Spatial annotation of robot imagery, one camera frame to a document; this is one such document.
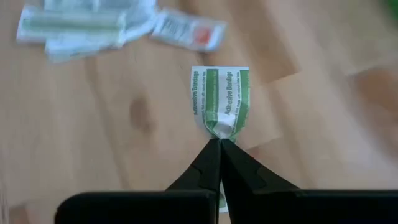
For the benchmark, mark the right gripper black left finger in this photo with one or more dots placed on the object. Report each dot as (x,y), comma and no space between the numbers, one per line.
(174,205)

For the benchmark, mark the white square pad packet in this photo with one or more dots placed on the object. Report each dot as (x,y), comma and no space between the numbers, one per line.
(136,15)

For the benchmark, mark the red printed square pad packet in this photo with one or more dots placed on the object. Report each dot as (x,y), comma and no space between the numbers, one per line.
(186,29)

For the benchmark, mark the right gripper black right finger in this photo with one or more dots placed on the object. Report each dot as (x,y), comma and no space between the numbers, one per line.
(280,207)

